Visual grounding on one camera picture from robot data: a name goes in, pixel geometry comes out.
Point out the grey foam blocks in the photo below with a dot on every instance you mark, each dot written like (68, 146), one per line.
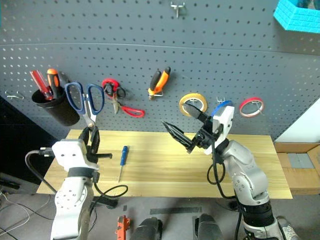
(300, 161)

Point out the black plastic tool cup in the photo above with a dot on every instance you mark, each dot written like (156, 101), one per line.
(62, 112)

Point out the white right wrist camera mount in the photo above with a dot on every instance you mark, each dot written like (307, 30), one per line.
(225, 120)

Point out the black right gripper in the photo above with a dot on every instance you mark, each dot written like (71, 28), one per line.
(207, 135)

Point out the grey shoe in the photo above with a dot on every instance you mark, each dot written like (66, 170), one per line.
(288, 230)

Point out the large cardboard box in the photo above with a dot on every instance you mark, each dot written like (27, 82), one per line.
(300, 180)

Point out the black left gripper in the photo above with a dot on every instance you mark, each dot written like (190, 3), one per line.
(100, 155)

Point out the blue plastic basket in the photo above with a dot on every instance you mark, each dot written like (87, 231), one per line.
(297, 20)

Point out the orange and black pliers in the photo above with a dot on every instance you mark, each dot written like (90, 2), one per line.
(156, 82)

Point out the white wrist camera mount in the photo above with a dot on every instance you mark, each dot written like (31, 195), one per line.
(70, 152)
(225, 120)

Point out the blue tape roll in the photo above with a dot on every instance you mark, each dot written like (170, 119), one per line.
(220, 107)

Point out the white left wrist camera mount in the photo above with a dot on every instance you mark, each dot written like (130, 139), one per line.
(70, 152)

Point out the grey pegboard wall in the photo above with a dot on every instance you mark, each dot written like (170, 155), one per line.
(160, 50)

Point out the metal pegboard hook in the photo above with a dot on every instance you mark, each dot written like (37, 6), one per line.
(258, 106)
(219, 99)
(158, 93)
(177, 7)
(195, 100)
(15, 96)

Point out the dark rounded shape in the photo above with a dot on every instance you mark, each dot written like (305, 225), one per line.
(147, 230)
(208, 228)

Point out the black cabinet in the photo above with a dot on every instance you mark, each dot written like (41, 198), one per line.
(17, 140)

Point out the orange and black screwdriver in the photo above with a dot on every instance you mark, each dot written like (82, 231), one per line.
(53, 78)

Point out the red tape roll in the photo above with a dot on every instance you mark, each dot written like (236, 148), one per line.
(243, 105)

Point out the yellow tape roll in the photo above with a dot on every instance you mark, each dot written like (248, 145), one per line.
(197, 96)

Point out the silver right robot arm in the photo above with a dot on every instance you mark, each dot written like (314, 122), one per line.
(245, 175)

